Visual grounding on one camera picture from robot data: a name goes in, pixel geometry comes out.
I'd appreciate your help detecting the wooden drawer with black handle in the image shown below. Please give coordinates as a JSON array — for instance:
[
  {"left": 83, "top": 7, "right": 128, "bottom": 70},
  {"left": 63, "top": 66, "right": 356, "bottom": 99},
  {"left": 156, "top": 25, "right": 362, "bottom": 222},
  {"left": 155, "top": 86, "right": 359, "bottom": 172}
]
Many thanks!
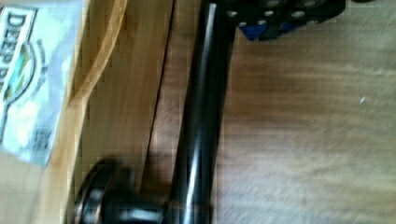
[{"left": 1, "top": 0, "right": 234, "bottom": 224}]

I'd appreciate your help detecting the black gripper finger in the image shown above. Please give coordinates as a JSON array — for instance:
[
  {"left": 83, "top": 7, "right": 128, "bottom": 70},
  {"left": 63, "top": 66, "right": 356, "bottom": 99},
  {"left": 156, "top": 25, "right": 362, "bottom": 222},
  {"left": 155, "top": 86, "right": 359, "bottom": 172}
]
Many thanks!
[{"left": 222, "top": 0, "right": 347, "bottom": 41}]

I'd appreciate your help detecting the chip bag in drawer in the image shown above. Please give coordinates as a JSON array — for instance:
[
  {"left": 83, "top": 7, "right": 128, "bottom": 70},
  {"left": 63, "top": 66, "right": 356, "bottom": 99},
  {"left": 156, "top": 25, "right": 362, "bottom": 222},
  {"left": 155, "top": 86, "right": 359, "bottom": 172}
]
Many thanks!
[{"left": 0, "top": 0, "right": 85, "bottom": 166}]

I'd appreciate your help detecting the wooden cutting board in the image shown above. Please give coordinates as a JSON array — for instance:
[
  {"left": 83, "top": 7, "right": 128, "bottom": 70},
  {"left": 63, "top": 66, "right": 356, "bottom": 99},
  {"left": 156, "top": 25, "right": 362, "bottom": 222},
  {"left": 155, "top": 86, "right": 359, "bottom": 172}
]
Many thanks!
[{"left": 141, "top": 0, "right": 396, "bottom": 224}]

